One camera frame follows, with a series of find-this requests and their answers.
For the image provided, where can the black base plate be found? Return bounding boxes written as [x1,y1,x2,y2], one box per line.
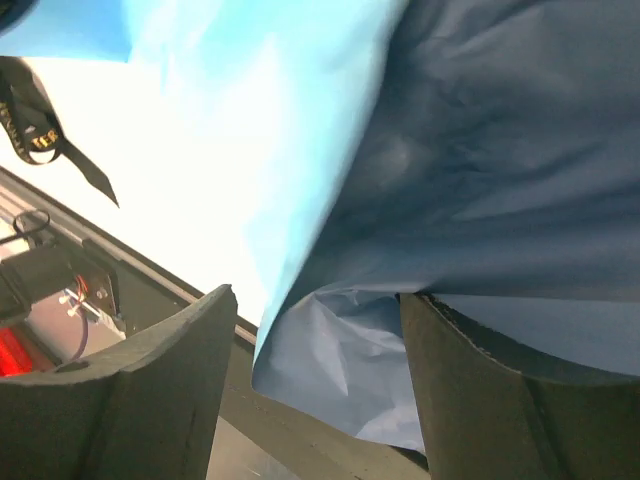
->
[74,224,431,480]

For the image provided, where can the black printed ribbon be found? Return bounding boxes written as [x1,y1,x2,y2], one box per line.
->
[1,56,118,203]

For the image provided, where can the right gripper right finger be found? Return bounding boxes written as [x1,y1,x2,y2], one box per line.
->
[399,294,639,480]

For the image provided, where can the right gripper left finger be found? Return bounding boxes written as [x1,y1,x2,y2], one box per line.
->
[1,285,237,480]

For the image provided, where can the blue wrapping paper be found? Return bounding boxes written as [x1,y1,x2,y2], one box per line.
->
[1,1,639,449]

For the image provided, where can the aluminium front rail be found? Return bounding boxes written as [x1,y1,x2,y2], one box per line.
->
[0,167,196,306]

